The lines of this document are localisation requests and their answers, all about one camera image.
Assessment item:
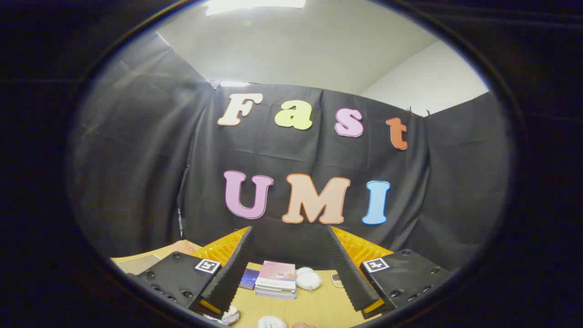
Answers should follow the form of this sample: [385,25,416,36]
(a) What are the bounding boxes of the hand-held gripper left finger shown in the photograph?
[136,225,254,320]

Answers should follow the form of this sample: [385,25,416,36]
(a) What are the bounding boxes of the light blue book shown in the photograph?
[255,290,297,300]

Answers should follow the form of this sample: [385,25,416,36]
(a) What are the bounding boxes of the ceiling light panel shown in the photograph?
[205,0,307,16]

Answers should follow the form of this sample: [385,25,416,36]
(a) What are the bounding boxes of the beige fabric storage box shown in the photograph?
[119,254,162,275]

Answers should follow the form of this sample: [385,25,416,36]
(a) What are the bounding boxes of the pink cover book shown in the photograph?
[256,261,297,287]

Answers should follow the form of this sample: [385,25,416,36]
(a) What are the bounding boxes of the blue cover book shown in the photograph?
[239,268,260,290]

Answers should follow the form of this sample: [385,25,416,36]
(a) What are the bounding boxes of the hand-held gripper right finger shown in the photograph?
[325,225,452,319]

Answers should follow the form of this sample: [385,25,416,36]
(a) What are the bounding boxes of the white book with green tab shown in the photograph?
[255,282,297,294]

